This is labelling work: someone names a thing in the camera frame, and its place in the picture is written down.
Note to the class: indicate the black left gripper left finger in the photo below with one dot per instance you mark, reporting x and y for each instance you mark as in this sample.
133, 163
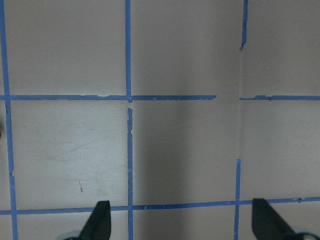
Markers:
98, 225

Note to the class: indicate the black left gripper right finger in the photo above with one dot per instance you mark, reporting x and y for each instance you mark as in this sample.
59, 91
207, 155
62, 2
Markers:
266, 223

